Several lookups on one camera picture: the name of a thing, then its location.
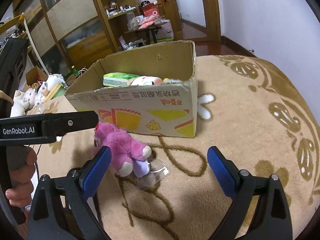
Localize green bottle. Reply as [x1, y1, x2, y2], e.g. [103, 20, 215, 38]
[72, 66, 79, 77]

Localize open cardboard box left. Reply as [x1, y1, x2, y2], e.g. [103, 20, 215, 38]
[22, 66, 48, 92]

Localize yellow toy shelf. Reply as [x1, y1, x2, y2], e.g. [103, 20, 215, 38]
[1, 14, 26, 48]

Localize pink bear plush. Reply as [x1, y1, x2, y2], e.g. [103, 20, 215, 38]
[92, 122, 152, 178]

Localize clear plastic bag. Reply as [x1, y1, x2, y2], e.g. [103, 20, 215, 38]
[133, 158, 170, 189]

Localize open cardboard box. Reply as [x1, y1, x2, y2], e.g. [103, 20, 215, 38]
[22, 66, 48, 92]
[65, 41, 197, 138]

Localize small black side table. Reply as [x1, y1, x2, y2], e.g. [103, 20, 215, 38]
[125, 22, 165, 44]

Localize pink swirl plush cushion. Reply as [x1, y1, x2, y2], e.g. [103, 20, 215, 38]
[130, 76, 163, 86]

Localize pink packets on table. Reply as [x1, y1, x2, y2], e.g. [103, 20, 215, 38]
[138, 15, 158, 29]

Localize basket with zebra plush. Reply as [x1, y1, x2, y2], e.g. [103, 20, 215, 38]
[123, 38, 146, 50]

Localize person left hand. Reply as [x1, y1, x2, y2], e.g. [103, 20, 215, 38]
[5, 146, 37, 208]

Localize pile of white plush toys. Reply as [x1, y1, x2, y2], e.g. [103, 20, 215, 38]
[10, 74, 67, 118]

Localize red bag on table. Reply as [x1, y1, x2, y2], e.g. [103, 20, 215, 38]
[140, 3, 161, 17]

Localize wooden corner shelf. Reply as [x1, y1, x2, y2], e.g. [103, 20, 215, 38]
[93, 0, 139, 52]

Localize white fluffy duck plush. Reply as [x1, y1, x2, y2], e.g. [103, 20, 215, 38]
[167, 79, 183, 84]

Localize wooden wardrobe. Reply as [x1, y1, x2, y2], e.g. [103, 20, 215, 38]
[12, 0, 116, 77]

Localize beige floral blanket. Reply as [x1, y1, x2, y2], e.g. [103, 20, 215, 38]
[24, 54, 320, 240]

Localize green tissue pack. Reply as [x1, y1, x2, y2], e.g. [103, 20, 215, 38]
[103, 72, 139, 87]

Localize wooden door with mirror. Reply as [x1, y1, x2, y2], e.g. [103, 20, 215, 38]
[157, 0, 221, 42]

